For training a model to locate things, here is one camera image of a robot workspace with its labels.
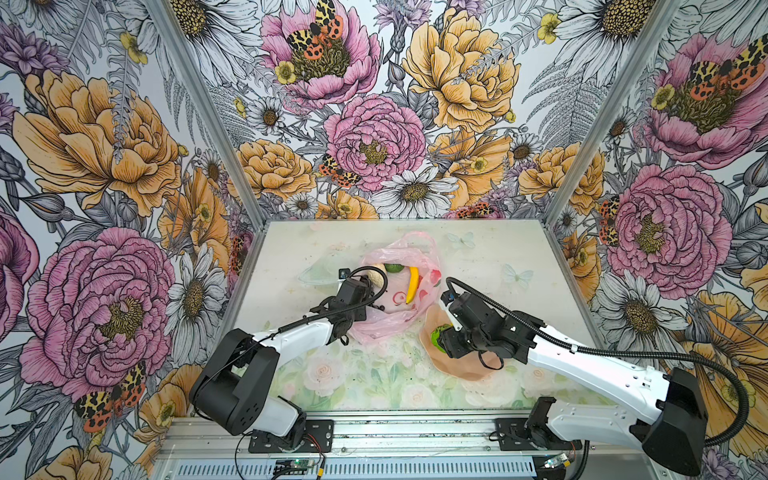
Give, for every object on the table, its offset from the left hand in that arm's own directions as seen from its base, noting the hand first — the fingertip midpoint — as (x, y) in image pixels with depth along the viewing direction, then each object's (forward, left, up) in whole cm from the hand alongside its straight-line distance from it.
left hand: (352, 310), depth 92 cm
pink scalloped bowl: (-18, -33, 0) cm, 37 cm away
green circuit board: (-38, +12, -5) cm, 40 cm away
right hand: (-15, -27, +7) cm, 32 cm away
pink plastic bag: (+19, -20, +6) cm, 28 cm away
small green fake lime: (+15, -13, 0) cm, 20 cm away
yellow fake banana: (+10, -19, -2) cm, 22 cm away
